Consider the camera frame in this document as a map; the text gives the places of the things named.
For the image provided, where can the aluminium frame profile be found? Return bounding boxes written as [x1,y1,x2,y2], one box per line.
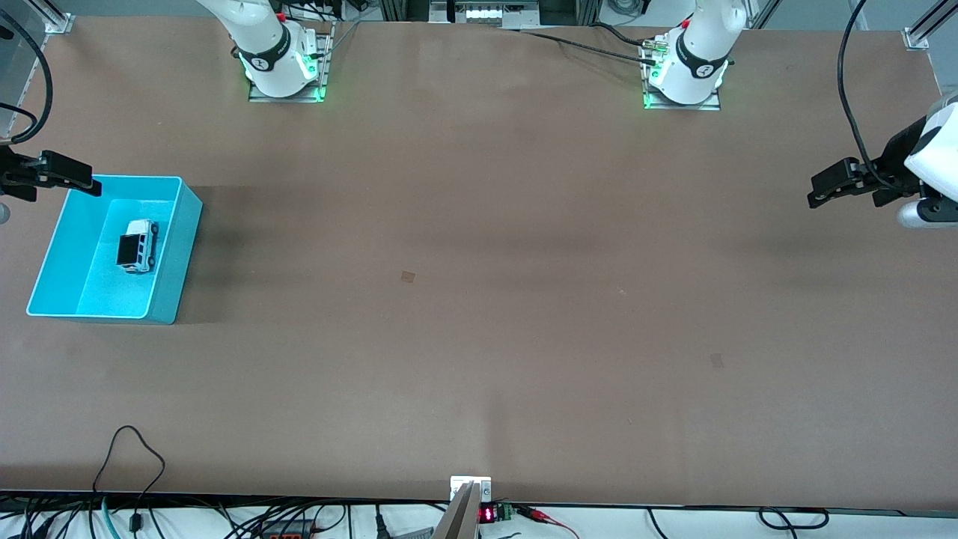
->
[903,0,958,52]
[28,0,76,34]

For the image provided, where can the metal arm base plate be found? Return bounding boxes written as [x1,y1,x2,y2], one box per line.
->
[642,37,722,112]
[248,22,335,104]

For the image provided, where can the white metal bracket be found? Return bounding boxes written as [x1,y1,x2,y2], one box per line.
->
[451,476,492,502]

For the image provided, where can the thin black looped cable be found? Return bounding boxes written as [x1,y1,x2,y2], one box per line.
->
[93,425,166,529]

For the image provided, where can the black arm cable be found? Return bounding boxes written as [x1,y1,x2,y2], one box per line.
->
[0,7,54,144]
[836,0,882,180]

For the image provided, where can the grey metal mount bar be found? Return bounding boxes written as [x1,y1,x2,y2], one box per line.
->
[433,481,480,539]

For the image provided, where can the teal plastic storage bin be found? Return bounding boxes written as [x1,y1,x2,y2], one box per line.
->
[26,174,204,326]

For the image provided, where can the coiled black cable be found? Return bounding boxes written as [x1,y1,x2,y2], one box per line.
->
[757,506,830,532]

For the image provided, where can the grey metal side rail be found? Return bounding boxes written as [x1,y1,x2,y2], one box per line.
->
[0,30,47,135]

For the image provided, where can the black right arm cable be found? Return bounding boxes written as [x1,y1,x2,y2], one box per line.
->
[0,7,54,144]

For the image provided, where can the metal box with lights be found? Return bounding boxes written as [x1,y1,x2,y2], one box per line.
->
[429,0,541,31]

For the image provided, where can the red clip wires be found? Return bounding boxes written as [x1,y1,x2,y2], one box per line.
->
[515,505,579,539]

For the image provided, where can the thick black table cable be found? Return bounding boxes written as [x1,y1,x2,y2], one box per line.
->
[590,22,659,49]
[498,28,661,67]

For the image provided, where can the white jeep toy black roof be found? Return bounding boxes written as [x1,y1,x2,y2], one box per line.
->
[115,218,160,275]

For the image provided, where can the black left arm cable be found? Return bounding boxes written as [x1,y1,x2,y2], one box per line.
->
[836,0,882,180]

